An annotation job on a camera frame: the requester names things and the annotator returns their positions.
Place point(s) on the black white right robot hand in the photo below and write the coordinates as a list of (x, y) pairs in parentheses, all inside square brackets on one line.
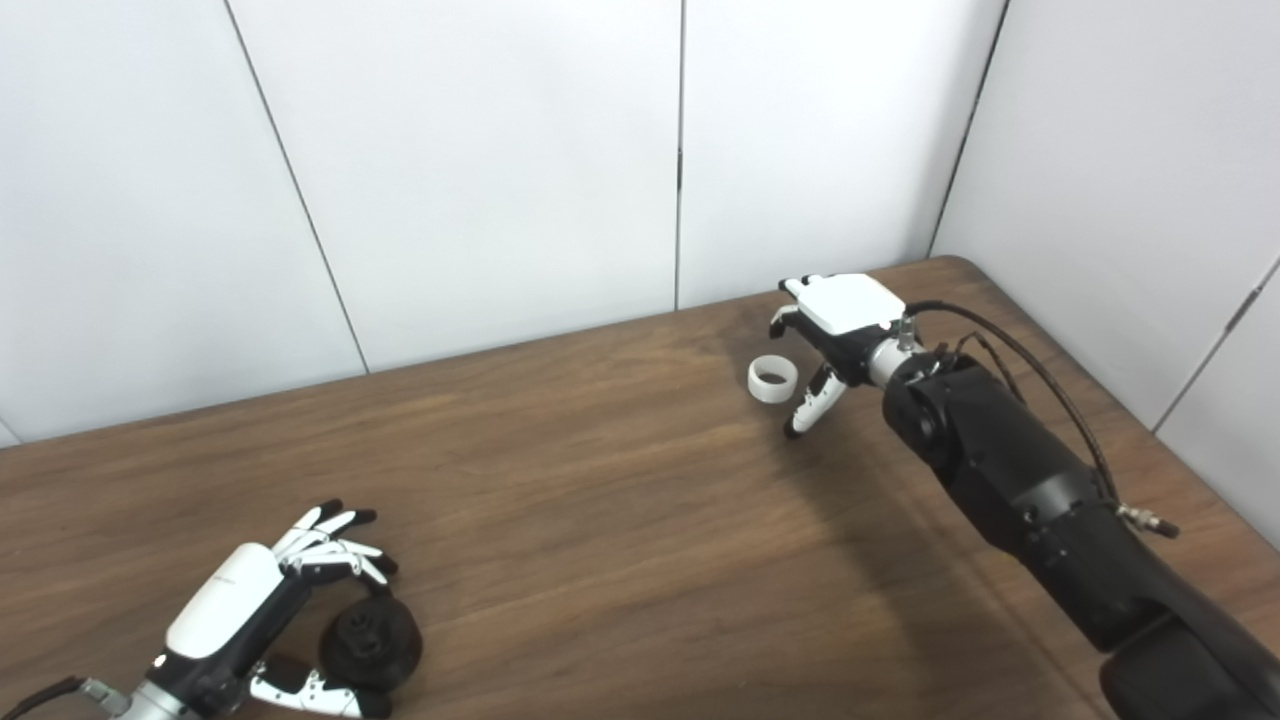
[(845, 305)]

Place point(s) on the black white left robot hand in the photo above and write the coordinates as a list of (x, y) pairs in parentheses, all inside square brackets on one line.
[(220, 600)]

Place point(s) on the round black part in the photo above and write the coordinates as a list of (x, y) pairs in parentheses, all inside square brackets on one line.
[(375, 645)]

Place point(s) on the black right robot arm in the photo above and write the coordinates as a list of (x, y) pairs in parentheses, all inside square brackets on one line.
[(1030, 480)]

